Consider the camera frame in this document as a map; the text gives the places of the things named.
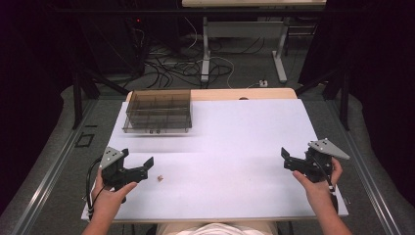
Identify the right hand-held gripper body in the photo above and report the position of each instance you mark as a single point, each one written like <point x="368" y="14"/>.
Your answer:
<point x="318" y="164"/>

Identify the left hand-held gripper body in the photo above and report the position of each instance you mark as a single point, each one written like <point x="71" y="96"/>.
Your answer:
<point x="112" y="171"/>

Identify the person's right hand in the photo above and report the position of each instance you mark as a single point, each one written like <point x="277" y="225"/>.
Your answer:
<point x="321" y="192"/>

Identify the person's left hand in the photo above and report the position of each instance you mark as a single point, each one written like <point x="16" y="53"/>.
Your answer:
<point x="106" y="199"/>

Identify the small tan object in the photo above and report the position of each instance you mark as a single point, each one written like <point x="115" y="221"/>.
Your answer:
<point x="160" y="178"/>

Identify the clear compartment organizer box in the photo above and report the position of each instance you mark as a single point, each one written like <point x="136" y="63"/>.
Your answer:
<point x="158" y="111"/>

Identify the black metal stand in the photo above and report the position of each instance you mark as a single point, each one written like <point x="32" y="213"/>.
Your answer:
<point x="78" y="98"/>
<point x="344" y="98"/>

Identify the white table mat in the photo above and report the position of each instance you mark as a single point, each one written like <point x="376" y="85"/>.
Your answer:
<point x="221" y="137"/>

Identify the white power strip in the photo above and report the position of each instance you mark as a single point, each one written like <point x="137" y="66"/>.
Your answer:
<point x="263" y="83"/>

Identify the dark curtain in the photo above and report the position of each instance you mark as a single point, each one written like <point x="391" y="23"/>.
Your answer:
<point x="29" y="98"/>
<point x="381" y="98"/>

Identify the person's light shirt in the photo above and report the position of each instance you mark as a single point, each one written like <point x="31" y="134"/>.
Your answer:
<point x="215" y="229"/>

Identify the dark equipment cabinet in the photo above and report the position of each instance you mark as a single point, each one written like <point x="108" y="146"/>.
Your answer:
<point x="111" y="45"/>

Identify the black floor socket frame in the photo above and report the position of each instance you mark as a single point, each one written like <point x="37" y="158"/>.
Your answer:
<point x="84" y="140"/>

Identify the aluminium floor rail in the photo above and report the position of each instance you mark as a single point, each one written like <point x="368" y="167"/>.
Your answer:
<point x="52" y="176"/>
<point x="368" y="182"/>

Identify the white metal desk frame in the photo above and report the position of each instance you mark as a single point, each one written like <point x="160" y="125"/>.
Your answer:
<point x="243" y="31"/>

